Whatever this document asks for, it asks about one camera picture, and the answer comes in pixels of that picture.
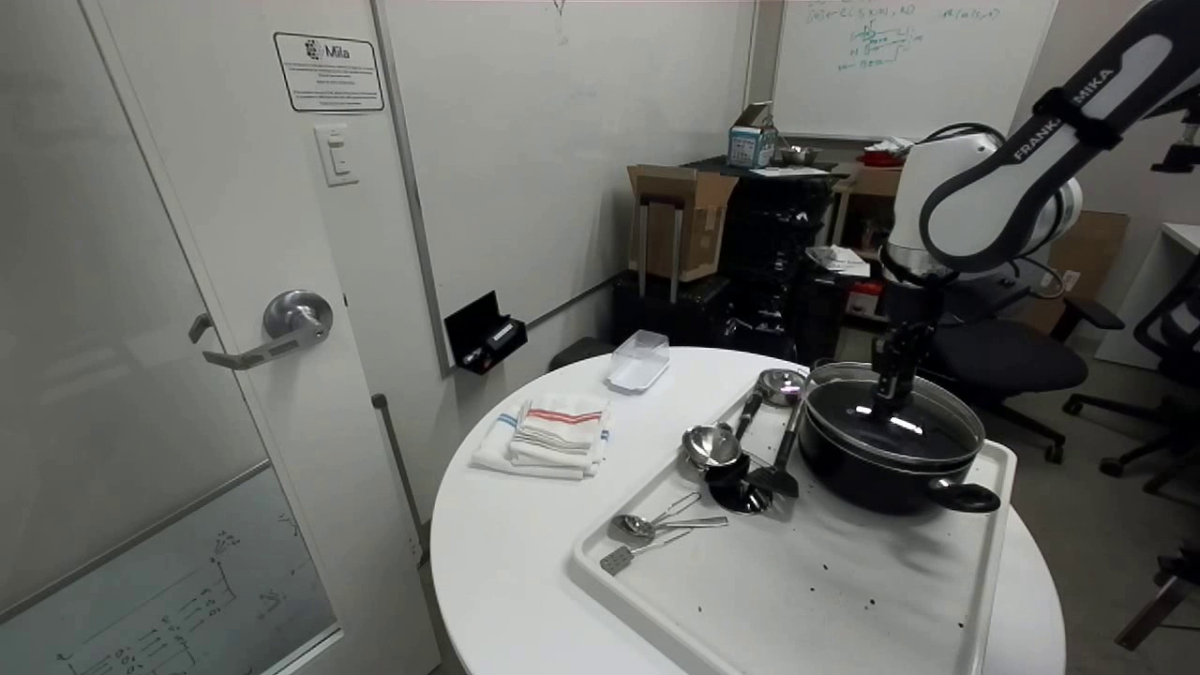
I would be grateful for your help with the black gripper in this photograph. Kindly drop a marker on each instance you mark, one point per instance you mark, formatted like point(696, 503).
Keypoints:
point(910, 329)

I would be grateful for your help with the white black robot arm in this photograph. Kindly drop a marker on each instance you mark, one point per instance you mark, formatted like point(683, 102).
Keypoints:
point(999, 208)

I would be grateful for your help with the black cooking pot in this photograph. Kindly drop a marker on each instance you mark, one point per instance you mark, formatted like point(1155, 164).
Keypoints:
point(864, 488)

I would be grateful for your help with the silver measuring cup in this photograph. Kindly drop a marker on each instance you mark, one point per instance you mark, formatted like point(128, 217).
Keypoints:
point(780, 386)

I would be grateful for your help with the black equipment cabinet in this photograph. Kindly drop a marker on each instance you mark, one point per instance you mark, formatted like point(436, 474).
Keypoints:
point(774, 251)

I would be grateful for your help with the black plastic ladle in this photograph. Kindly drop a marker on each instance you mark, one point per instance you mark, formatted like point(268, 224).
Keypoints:
point(736, 488)

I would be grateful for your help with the silver metal ladle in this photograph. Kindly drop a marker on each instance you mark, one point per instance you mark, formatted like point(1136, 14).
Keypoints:
point(703, 447)

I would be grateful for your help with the white plastic tray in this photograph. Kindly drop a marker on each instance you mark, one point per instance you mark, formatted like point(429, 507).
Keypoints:
point(813, 593)

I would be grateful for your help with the flat brown cardboard box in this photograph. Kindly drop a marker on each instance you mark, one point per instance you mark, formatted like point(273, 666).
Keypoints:
point(1088, 251)

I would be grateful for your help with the clear plastic container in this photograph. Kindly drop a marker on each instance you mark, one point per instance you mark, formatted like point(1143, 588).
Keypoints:
point(640, 362)

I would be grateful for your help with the open cardboard box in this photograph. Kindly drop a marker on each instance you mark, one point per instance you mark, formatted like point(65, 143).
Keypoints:
point(681, 219)

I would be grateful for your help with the black mesh office chair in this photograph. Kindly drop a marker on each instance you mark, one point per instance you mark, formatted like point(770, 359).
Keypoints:
point(1166, 344)

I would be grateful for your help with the small blue box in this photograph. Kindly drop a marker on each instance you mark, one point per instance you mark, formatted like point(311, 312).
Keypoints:
point(750, 139)

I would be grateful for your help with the small grey square tag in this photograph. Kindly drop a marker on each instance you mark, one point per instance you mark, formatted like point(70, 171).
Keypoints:
point(616, 561)

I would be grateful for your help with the red striped white cloth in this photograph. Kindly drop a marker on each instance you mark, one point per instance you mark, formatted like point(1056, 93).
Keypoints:
point(563, 424)

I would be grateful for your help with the plain white folded cloth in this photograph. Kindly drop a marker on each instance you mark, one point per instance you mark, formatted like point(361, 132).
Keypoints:
point(510, 461)

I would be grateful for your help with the white door with glass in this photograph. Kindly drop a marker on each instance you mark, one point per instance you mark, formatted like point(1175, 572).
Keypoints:
point(151, 437)

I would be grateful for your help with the wall whiteboard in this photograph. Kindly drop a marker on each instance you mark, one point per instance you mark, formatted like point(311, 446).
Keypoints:
point(911, 61)

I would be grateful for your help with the black wall marker holder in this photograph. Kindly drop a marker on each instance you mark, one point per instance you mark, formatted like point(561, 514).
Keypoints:
point(483, 337)

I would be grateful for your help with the white light switch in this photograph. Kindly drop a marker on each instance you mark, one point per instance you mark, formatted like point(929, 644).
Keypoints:
point(334, 157)

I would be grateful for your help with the white printed wall sign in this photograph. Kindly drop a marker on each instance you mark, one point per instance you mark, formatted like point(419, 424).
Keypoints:
point(326, 73)

